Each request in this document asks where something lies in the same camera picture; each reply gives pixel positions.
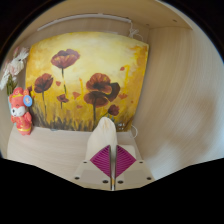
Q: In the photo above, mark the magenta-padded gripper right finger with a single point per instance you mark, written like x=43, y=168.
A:
x=130, y=173

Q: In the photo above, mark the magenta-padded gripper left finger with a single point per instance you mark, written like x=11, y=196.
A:
x=96, y=173

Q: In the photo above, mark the cream white towel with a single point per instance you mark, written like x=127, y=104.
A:
x=101, y=136

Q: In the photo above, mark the red plush toy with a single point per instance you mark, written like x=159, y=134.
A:
x=21, y=116

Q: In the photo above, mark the yellow poppy flower painting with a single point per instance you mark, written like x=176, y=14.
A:
x=86, y=66

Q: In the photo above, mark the pink and white flower bouquet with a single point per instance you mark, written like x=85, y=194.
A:
x=13, y=68

